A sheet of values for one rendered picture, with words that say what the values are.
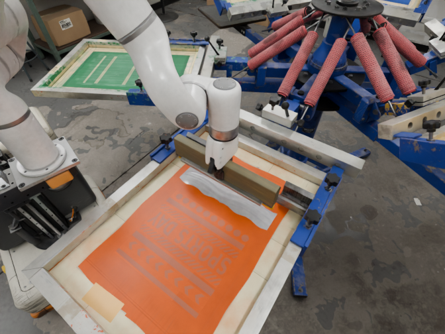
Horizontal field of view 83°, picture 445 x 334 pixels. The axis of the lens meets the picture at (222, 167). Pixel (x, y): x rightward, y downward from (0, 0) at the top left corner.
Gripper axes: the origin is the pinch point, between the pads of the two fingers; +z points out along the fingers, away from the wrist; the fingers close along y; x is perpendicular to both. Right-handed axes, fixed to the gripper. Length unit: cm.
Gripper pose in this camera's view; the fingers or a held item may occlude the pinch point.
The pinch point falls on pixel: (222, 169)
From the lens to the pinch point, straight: 76.0
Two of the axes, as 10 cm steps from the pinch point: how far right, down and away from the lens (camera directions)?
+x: 8.2, 4.4, -3.7
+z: -0.1, 6.5, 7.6
